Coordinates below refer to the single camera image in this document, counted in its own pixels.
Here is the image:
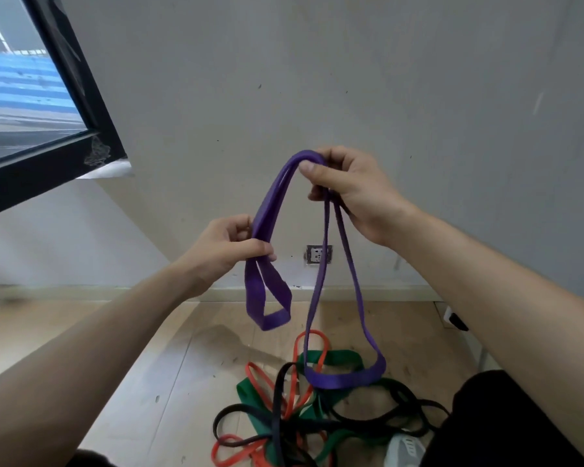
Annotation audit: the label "person's right hand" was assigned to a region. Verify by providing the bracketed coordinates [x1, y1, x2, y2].
[298, 145, 415, 248]

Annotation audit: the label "person's left hand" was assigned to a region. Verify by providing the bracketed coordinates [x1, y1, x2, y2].
[174, 214, 277, 299]

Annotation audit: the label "purple resistance band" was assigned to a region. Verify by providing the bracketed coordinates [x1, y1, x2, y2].
[244, 150, 387, 390]

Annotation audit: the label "person's right forearm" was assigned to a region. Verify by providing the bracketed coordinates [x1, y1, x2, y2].
[384, 201, 584, 467]

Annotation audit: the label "person's left forearm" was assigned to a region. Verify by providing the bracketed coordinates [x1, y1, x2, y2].
[0, 261, 196, 467]

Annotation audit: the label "red resistance band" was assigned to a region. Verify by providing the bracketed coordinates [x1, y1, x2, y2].
[211, 329, 333, 467]

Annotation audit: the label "green resistance band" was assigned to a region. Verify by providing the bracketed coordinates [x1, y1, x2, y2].
[236, 349, 406, 467]

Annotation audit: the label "wide black resistance band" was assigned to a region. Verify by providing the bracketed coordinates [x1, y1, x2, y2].
[212, 362, 332, 467]

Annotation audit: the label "white window sill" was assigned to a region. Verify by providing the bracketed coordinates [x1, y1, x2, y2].
[76, 159, 133, 180]

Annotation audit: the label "white and black plug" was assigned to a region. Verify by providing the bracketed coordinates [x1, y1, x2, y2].
[442, 305, 470, 332]

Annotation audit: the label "thin black resistance band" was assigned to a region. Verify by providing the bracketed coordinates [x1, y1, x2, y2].
[316, 377, 451, 439]

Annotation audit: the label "person's white shoe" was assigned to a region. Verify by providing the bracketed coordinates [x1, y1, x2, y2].
[383, 433, 427, 467]

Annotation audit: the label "person's black shorts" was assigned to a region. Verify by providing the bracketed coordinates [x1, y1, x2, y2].
[420, 369, 584, 467]

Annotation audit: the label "grey wall socket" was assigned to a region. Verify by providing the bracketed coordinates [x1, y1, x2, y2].
[305, 244, 333, 265]

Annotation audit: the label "black window frame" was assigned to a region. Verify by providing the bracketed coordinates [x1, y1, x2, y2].
[0, 0, 128, 222]

